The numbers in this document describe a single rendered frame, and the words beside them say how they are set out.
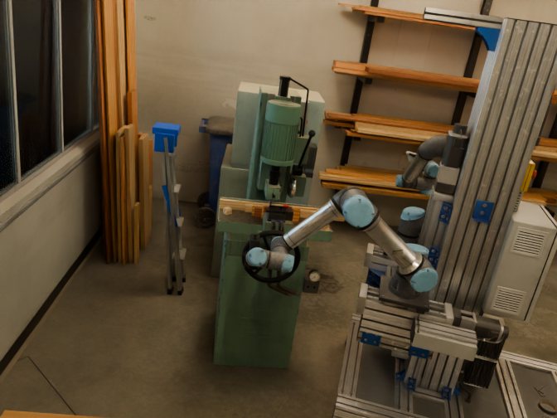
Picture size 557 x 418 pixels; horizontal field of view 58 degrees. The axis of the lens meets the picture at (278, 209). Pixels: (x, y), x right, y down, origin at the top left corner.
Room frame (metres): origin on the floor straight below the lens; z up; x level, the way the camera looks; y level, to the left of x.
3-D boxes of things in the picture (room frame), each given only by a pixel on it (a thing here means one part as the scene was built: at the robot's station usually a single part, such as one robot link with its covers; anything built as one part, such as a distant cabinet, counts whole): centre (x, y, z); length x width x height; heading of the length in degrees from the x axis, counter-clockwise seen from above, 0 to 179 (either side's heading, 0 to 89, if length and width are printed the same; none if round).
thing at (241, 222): (2.46, 0.01, 0.87); 0.61 x 0.30 x 0.06; 98
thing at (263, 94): (2.85, 0.09, 1.16); 0.22 x 0.22 x 0.72; 8
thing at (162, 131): (3.14, 0.72, 0.58); 0.27 x 0.25 x 1.16; 96
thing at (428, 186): (2.82, -0.82, 1.12); 0.11 x 0.08 x 0.11; 94
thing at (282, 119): (2.56, 0.05, 1.35); 0.18 x 0.18 x 0.31
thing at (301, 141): (2.79, -0.08, 1.23); 0.09 x 0.08 x 0.15; 8
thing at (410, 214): (2.55, -0.73, 0.98); 0.13 x 0.12 x 0.14; 94
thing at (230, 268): (2.68, 0.06, 0.36); 0.58 x 0.45 x 0.71; 8
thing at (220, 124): (4.44, 0.48, 0.48); 0.64 x 0.54 x 0.97; 97
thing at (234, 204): (2.58, 0.02, 0.93); 0.60 x 0.02 x 0.05; 98
